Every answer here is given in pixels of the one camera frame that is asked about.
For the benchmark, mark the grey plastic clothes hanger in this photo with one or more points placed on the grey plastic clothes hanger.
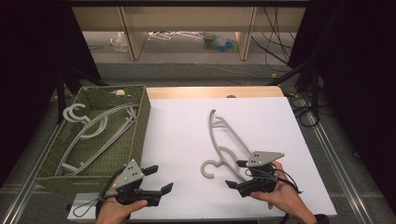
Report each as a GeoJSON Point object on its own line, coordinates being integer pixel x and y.
{"type": "Point", "coordinates": [102, 146]}
{"type": "Point", "coordinates": [211, 129]}
{"type": "Point", "coordinates": [93, 119]}

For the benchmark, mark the black metal stand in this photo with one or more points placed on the black metal stand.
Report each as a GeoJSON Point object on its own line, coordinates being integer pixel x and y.
{"type": "Point", "coordinates": [61, 99]}
{"type": "Point", "coordinates": [315, 93]}

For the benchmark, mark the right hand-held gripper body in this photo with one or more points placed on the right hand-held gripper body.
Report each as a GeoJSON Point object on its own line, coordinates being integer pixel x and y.
{"type": "Point", "coordinates": [263, 158]}

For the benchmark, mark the person's left hand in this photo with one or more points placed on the person's left hand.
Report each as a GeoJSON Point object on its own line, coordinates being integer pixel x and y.
{"type": "Point", "coordinates": [112, 213]}

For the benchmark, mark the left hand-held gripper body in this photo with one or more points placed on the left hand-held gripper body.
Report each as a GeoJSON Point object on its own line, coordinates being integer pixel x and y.
{"type": "Point", "coordinates": [130, 175]}

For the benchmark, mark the small beige tag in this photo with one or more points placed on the small beige tag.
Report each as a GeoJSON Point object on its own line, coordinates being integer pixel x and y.
{"type": "Point", "coordinates": [120, 92]}

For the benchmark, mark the clear plastic bag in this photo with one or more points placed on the clear plastic bag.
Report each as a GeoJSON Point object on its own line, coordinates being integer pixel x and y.
{"type": "Point", "coordinates": [119, 42]}

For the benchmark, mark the green woven basket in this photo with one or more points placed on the green woven basket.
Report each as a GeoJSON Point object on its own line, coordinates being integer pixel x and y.
{"type": "Point", "coordinates": [121, 149]}

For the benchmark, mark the pile of colourful toys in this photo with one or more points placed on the pile of colourful toys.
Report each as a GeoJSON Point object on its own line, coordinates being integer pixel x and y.
{"type": "Point", "coordinates": [219, 43]}

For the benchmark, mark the metal floor rail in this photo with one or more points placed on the metal floor rail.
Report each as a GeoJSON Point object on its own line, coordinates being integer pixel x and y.
{"type": "Point", "coordinates": [25, 189]}
{"type": "Point", "coordinates": [339, 168]}

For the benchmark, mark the person's right hand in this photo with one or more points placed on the person's right hand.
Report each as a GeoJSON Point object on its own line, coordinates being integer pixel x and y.
{"type": "Point", "coordinates": [286, 199]}

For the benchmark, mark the white table mat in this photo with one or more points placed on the white table mat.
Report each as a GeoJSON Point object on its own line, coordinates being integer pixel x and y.
{"type": "Point", "coordinates": [180, 140]}

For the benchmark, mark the dark curtain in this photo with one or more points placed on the dark curtain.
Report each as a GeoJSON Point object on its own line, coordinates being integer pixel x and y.
{"type": "Point", "coordinates": [358, 77]}
{"type": "Point", "coordinates": [31, 77]}

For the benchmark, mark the light wooden desk frame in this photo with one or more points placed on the light wooden desk frame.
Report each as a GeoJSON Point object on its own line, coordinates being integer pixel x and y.
{"type": "Point", "coordinates": [190, 18]}

